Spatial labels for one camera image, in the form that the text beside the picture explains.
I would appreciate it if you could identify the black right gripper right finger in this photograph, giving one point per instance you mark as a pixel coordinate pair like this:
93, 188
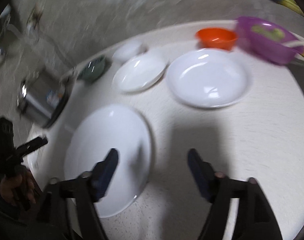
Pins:
255, 218

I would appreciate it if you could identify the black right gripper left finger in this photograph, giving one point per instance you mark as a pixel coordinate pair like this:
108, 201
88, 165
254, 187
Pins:
87, 189

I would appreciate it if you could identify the green blue patterned bowl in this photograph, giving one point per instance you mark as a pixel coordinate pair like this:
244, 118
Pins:
93, 70

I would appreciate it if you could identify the medium white plate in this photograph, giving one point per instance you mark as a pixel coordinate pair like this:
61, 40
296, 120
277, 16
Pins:
140, 72

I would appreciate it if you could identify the white bowl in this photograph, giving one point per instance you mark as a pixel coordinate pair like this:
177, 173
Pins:
128, 50

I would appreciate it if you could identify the silver kitchen appliance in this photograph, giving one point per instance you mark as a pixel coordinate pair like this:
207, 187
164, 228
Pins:
42, 96

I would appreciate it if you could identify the left hand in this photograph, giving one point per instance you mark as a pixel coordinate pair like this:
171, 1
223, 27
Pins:
22, 186

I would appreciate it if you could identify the purple plastic colander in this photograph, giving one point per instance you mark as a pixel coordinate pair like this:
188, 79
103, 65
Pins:
266, 39

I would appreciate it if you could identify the orange plastic bowl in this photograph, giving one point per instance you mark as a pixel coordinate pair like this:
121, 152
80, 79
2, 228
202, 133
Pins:
217, 38

